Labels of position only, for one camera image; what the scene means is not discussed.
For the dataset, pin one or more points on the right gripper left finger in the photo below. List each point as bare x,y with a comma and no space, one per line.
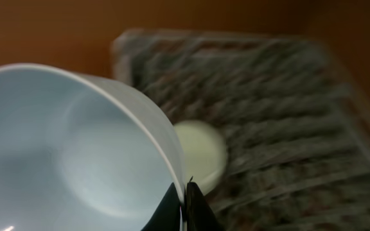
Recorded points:
167,216

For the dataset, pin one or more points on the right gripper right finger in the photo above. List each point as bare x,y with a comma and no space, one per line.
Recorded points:
199,215

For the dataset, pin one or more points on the yellow plastic cup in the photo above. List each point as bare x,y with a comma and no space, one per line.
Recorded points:
205,153

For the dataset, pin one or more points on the light blue small bowl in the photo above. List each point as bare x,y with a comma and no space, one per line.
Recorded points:
80,152

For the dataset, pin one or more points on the grey dishwasher rack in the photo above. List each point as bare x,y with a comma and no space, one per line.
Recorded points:
297,136

